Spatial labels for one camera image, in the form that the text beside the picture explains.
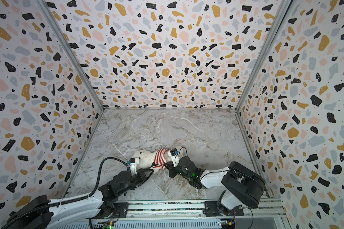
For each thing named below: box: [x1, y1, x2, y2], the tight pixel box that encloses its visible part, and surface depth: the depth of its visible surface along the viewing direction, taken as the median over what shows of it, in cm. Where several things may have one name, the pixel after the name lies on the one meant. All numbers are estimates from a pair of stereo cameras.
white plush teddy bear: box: [132, 150, 172, 173], surface depth 85 cm
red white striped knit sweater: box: [150, 147, 169, 169], surface depth 83 cm
